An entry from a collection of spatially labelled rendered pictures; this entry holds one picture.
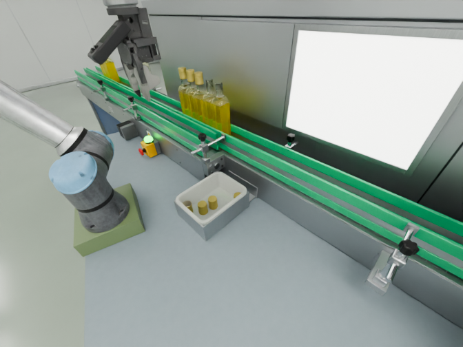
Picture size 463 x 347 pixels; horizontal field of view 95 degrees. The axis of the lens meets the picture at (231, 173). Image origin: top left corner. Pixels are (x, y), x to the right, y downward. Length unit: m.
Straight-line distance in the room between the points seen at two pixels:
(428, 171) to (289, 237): 0.43
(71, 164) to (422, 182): 0.99
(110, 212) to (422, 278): 0.88
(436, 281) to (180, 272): 0.66
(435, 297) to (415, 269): 0.08
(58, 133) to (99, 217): 0.28
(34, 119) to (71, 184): 0.22
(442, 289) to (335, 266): 0.23
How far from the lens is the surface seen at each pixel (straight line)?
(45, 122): 0.82
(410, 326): 0.78
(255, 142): 0.87
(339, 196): 0.68
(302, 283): 0.71
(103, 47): 0.64
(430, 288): 0.76
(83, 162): 0.73
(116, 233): 0.83
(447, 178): 0.80
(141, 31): 0.68
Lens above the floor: 1.39
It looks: 40 degrees down
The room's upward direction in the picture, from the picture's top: 3 degrees counter-clockwise
